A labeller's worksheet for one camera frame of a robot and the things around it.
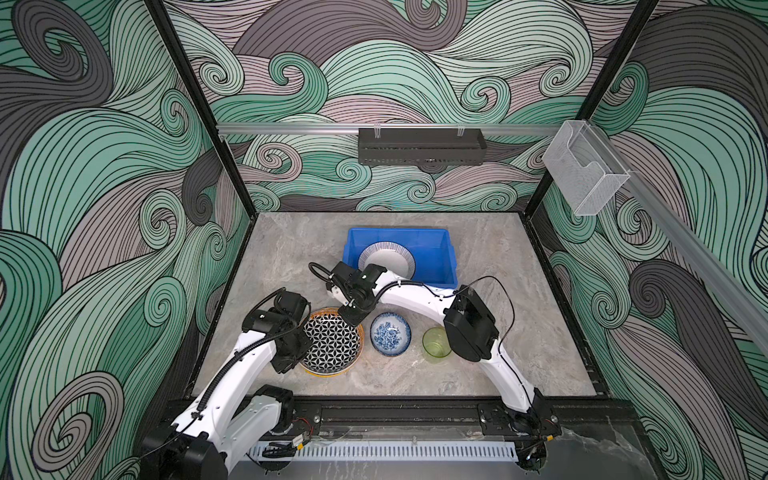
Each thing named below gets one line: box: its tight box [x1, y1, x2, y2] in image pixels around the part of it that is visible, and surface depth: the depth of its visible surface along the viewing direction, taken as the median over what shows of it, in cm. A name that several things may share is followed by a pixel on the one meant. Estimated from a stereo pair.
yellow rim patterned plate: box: [301, 307, 365, 377], surface depth 85 cm
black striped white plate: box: [358, 241, 416, 280], surface depth 106 cm
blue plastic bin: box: [341, 228, 458, 288], surface depth 107 cm
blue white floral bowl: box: [370, 312, 412, 357], surface depth 84 cm
